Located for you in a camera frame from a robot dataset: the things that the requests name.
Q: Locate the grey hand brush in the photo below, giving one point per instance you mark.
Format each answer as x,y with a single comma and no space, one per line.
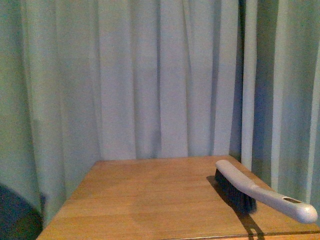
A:
243,193

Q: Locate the wooden nightstand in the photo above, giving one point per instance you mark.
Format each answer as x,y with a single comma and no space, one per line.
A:
164,199

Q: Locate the light grey curtain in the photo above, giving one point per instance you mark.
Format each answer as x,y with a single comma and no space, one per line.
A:
85,80

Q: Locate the dark round object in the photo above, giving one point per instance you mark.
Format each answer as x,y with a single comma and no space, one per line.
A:
18,219

